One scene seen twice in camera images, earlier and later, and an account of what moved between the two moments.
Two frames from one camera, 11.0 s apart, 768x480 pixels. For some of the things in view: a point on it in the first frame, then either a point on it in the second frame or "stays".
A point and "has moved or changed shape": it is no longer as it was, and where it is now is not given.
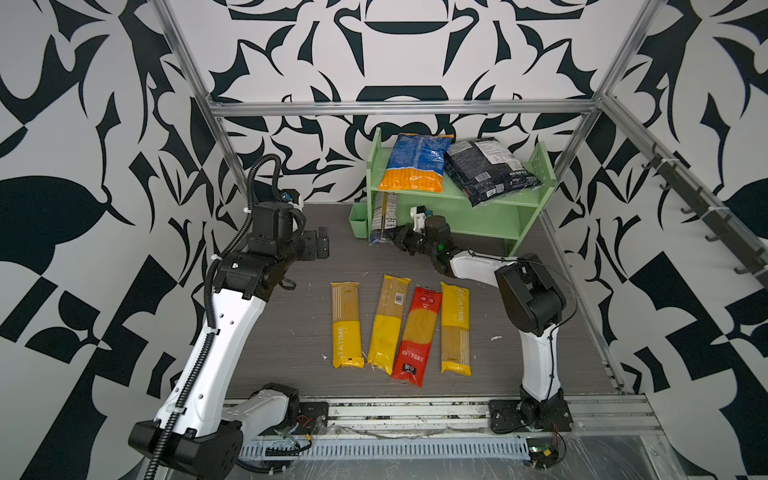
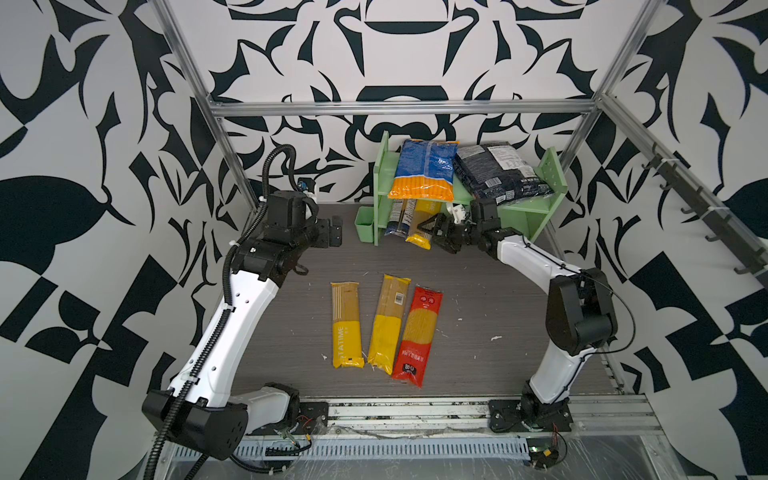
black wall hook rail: [705, 210] stays
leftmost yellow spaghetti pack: [346, 325] stays
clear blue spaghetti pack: [384, 216] has moved or changed shape
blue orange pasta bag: [416, 162] has moved or changed shape
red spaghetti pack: [417, 336] stays
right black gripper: [403, 242] -> [449, 235]
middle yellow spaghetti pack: [386, 324] stays
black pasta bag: [485, 167] has moved or changed shape
